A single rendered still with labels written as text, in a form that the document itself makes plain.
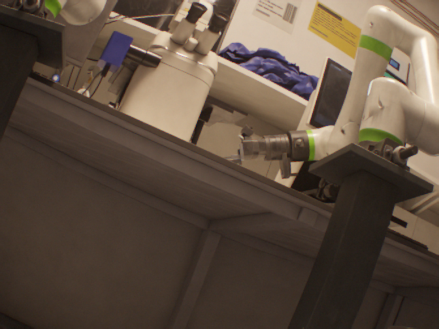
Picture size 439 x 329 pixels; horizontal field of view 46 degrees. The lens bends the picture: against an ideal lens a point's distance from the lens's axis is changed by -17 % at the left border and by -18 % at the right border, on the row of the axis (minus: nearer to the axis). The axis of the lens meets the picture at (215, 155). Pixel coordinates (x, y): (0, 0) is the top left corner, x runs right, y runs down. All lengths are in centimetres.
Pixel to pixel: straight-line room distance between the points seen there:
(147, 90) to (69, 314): 106
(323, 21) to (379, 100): 159
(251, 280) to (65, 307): 80
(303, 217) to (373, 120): 37
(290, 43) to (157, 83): 135
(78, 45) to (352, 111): 85
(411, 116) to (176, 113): 61
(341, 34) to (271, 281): 129
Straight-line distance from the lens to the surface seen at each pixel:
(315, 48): 287
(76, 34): 185
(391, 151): 129
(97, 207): 226
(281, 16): 284
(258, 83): 228
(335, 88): 207
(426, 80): 161
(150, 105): 152
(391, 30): 174
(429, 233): 299
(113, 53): 152
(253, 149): 177
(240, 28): 272
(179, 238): 232
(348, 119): 169
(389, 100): 139
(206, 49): 162
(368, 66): 170
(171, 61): 156
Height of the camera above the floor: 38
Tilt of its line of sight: 15 degrees up
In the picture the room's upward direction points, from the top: 20 degrees clockwise
